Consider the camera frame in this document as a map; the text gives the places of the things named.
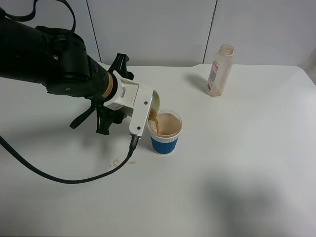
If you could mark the brown spilled drink stain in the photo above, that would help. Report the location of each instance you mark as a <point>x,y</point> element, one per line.
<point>116,163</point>

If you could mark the white wrist camera on mount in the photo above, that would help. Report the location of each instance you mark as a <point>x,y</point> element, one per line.
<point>134,100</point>

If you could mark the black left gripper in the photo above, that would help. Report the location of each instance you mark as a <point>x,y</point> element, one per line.
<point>106,117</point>

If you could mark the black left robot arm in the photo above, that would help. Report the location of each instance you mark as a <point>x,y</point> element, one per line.
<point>57,59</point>

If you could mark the blue sleeved paper cup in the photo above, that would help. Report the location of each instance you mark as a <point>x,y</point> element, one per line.
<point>164,131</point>

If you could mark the pale green plastic cup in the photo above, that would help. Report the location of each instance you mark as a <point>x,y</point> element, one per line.
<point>155,105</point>

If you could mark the clear plastic beverage bottle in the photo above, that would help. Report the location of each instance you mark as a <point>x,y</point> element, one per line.
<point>221,66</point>

